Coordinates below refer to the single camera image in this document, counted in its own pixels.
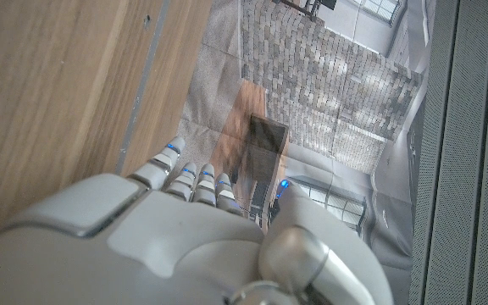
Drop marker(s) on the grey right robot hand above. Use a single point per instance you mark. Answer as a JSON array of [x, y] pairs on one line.
[[176, 245]]

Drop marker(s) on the grey tape outline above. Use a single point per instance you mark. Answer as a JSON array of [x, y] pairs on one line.
[[142, 84]]

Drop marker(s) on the printed office backdrop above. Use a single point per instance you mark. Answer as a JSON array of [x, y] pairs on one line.
[[312, 84]]

